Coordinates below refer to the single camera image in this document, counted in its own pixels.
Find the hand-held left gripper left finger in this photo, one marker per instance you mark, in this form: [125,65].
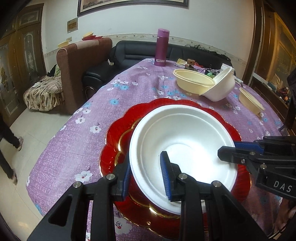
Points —
[126,183]

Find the brown armchair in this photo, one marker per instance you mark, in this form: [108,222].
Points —
[76,76]

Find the white foam bowl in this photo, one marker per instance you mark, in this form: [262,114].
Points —
[185,129]
[222,88]

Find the black leather sofa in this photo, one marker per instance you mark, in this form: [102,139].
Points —
[129,55]

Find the wooden glass-panel cabinet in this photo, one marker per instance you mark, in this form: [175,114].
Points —
[25,58]

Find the large red scalloped plate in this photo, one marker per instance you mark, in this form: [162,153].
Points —
[242,192]

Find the patterned cushion stool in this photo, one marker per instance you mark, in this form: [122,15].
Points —
[44,92]

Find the cream plastic bowl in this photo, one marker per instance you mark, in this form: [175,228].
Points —
[249,100]
[88,34]
[63,44]
[192,84]

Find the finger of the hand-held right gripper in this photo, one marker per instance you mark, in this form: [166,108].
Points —
[231,154]
[248,146]

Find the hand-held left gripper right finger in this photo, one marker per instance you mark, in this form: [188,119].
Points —
[166,178]

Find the wooden door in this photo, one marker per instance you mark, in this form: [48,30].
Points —
[279,46]

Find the framed wall picture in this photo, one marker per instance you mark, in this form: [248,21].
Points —
[115,3]

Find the green plastic packet bundle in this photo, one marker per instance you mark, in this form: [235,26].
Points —
[210,74]

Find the purple thermos bottle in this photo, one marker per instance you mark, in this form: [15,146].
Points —
[161,48]

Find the person's right hand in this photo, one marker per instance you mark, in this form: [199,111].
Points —
[293,212]

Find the small yellow box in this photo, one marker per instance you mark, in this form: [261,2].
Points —
[181,62]

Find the purple floral tablecloth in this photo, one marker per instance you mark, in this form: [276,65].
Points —
[92,148]

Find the yellow wall plaque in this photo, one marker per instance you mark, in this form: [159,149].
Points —
[72,24]

